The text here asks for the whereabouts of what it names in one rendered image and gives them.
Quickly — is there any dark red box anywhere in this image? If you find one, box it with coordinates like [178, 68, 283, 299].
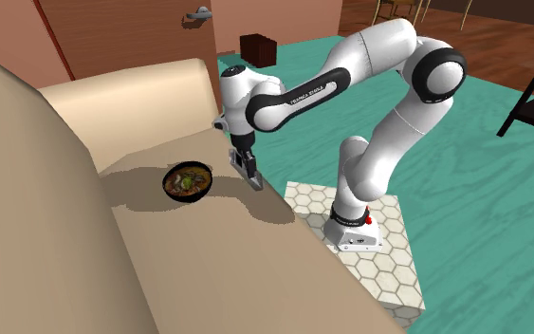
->
[239, 32, 279, 69]

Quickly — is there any teal rug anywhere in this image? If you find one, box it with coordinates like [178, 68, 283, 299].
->
[216, 34, 534, 334]

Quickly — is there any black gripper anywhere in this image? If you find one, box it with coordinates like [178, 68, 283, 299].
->
[228, 132, 265, 193]

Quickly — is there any hexagon patterned robot stand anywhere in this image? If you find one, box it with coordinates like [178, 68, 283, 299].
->
[284, 179, 427, 332]

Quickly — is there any beige sofa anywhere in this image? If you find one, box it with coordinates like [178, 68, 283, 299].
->
[0, 49, 407, 334]

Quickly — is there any black bowl with food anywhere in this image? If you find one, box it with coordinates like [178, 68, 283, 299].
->
[161, 159, 214, 204]

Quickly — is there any brown wooden door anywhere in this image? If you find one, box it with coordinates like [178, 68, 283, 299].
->
[32, 0, 224, 115]

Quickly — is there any wooden chair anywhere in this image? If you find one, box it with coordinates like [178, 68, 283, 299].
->
[370, 0, 433, 27]

